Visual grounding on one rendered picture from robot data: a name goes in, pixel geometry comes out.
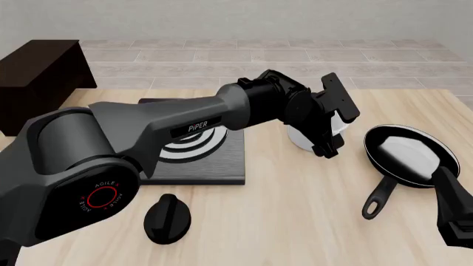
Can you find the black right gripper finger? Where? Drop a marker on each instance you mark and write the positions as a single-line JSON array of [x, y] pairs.
[[452, 191]]

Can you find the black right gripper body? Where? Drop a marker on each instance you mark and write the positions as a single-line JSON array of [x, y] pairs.
[[456, 232]]

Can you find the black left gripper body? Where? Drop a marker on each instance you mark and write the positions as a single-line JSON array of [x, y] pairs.
[[323, 127]]

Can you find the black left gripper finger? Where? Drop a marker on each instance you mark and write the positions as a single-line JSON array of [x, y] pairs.
[[318, 151], [332, 149]]

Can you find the grey and black left robot arm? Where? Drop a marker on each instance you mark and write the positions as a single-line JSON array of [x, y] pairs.
[[122, 124]]

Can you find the dark wooden cabinet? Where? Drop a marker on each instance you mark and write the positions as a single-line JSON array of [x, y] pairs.
[[40, 80]]

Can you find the black frying pan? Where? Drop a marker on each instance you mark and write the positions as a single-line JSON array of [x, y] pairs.
[[388, 138]]

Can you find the flat black stove plate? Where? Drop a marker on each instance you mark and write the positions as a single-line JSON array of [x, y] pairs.
[[221, 166]]

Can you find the round black stove knob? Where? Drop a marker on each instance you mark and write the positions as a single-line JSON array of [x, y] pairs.
[[168, 221]]

